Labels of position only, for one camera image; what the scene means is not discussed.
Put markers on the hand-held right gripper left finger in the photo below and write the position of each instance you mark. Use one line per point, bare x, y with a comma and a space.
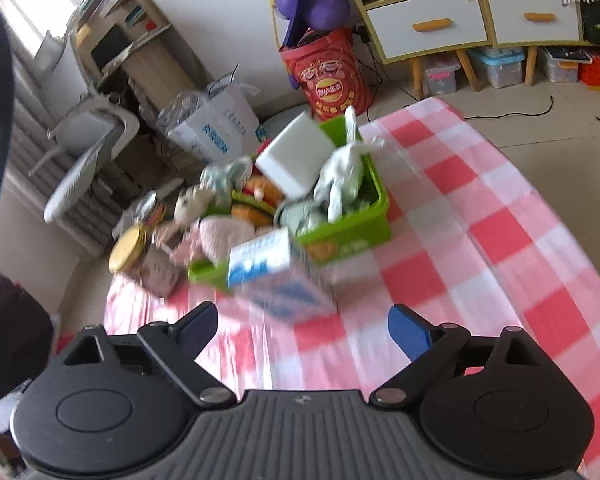
200, 322

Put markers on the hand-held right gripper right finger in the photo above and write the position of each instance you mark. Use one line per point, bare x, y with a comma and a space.
410, 332

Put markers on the green plastic bin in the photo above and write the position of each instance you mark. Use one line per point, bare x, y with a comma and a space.
350, 240

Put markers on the white plush toy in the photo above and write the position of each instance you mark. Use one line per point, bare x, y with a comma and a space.
187, 205

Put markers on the round blue patterned cushion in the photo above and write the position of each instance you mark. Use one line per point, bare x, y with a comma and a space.
297, 215

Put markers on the white foam block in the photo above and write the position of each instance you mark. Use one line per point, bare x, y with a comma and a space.
295, 157

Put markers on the red white checkered tablecloth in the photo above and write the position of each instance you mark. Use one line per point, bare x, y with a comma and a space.
430, 260

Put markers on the blue and white milk carton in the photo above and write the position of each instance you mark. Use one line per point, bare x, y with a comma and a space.
275, 280

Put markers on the pale pink fuzzy plush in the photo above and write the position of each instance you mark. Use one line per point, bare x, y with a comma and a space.
220, 235

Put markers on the glass jar with yellow lid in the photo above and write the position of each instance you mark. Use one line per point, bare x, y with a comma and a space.
127, 252

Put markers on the tin can with colourful label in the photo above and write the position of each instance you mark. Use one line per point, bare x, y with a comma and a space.
147, 207

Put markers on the hamburger plush toy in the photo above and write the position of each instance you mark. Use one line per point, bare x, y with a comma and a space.
257, 195

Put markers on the clear plastic wrapped toy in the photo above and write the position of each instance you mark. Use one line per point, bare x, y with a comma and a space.
225, 175

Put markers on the dark cloth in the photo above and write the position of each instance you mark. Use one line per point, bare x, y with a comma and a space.
10, 330

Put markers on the white cardboard box blue print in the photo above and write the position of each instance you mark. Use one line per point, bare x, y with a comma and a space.
215, 125

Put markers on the grey office chair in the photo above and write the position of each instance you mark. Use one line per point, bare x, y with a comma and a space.
85, 125

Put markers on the grey ribbed radiator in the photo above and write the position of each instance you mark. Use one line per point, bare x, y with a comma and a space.
30, 160

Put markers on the clear storage box pink label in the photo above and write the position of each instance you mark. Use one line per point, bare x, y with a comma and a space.
442, 77

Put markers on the red snack print bucket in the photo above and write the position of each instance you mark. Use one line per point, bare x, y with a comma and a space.
330, 80

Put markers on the wooden desk with shelves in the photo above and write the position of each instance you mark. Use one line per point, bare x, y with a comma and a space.
150, 55

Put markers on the clear storage box teal lid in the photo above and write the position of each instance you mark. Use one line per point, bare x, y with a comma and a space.
497, 67

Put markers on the black computer monitor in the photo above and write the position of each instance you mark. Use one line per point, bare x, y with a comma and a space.
109, 46

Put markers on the purple ball toy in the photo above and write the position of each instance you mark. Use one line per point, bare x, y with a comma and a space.
325, 7

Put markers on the white drawer cabinet wooden frame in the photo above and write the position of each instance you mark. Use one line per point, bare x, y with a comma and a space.
420, 20

